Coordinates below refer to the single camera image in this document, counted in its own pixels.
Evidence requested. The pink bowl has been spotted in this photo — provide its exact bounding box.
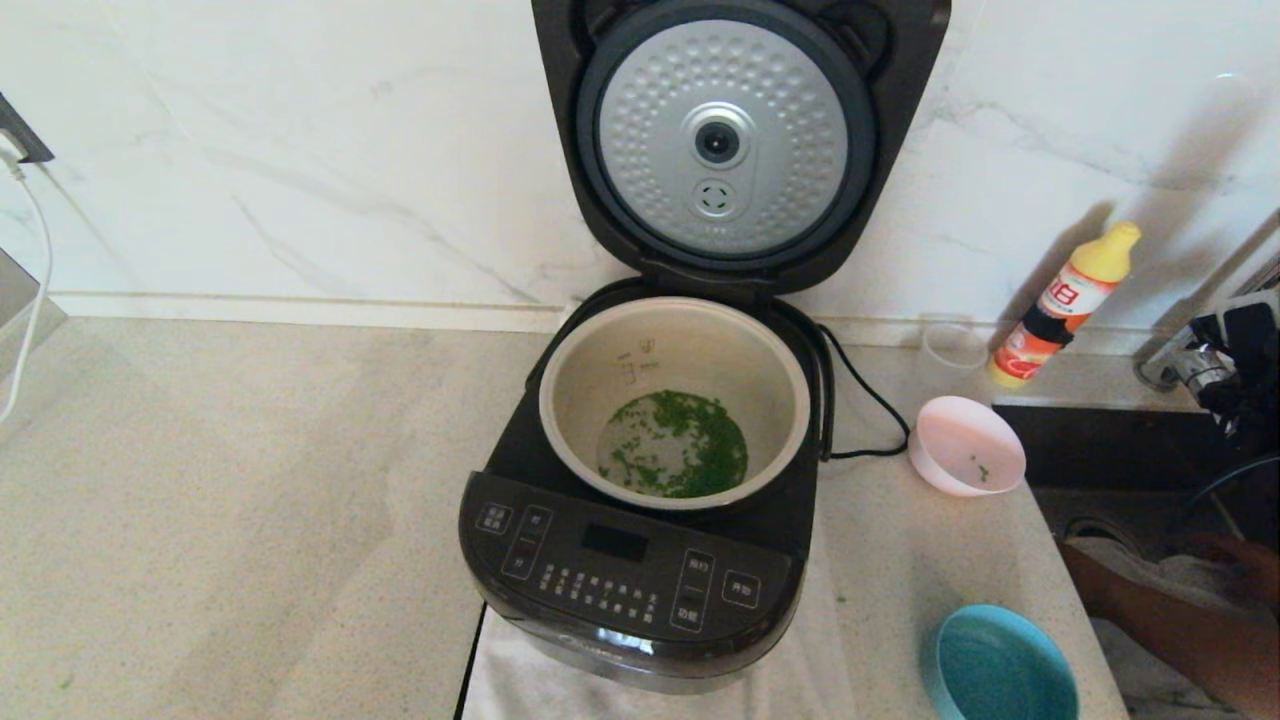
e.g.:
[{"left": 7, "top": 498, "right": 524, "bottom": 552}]
[{"left": 907, "top": 395, "right": 1027, "bottom": 498}]

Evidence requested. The blue bowl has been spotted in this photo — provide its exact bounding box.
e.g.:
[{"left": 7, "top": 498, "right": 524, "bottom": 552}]
[{"left": 922, "top": 603, "right": 1081, "bottom": 720}]

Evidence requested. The black rice cooker lid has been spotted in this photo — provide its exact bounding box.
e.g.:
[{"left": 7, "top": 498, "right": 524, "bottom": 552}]
[{"left": 531, "top": 0, "right": 952, "bottom": 298}]

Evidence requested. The bare person forearm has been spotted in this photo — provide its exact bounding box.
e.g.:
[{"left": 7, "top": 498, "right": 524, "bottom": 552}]
[{"left": 1100, "top": 560, "right": 1280, "bottom": 716}]

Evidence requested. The black rice cooker body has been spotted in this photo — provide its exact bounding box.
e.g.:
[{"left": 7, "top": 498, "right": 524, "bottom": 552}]
[{"left": 459, "top": 280, "right": 836, "bottom": 693}]

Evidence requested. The bare person hand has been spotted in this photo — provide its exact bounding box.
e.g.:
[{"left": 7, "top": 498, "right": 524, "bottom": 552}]
[
  {"left": 1185, "top": 533, "right": 1280, "bottom": 606},
  {"left": 1058, "top": 540, "right": 1116, "bottom": 619}
]

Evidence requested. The chrome faucet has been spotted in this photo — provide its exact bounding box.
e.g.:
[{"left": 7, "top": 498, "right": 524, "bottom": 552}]
[{"left": 1135, "top": 255, "right": 1280, "bottom": 396}]

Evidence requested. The steel sink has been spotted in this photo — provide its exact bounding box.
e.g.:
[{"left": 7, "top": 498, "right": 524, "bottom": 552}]
[{"left": 990, "top": 403, "right": 1280, "bottom": 720}]

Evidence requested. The orange yellow detergent bottle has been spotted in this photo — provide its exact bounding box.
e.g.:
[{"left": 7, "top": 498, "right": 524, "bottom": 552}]
[{"left": 986, "top": 222, "right": 1142, "bottom": 389}]

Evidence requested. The clear glass cup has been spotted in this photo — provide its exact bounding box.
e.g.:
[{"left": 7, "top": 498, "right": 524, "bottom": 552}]
[{"left": 918, "top": 315, "right": 991, "bottom": 371}]

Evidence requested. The white cloth mat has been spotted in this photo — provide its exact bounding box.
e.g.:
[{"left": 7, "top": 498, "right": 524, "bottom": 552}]
[{"left": 462, "top": 545, "right": 861, "bottom": 720}]

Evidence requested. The black strip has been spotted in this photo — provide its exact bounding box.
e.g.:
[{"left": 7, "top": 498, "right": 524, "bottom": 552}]
[{"left": 452, "top": 603, "right": 489, "bottom": 720}]

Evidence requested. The black power cable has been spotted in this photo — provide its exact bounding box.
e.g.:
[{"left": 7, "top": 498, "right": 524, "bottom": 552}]
[{"left": 815, "top": 325, "right": 911, "bottom": 461}]

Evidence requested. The white charger cable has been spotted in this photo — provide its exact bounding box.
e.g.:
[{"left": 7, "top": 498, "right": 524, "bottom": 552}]
[{"left": 0, "top": 150, "right": 53, "bottom": 426}]

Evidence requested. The grey wall outlet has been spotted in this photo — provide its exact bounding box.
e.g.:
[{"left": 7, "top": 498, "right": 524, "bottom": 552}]
[{"left": 0, "top": 92, "right": 56, "bottom": 166}]

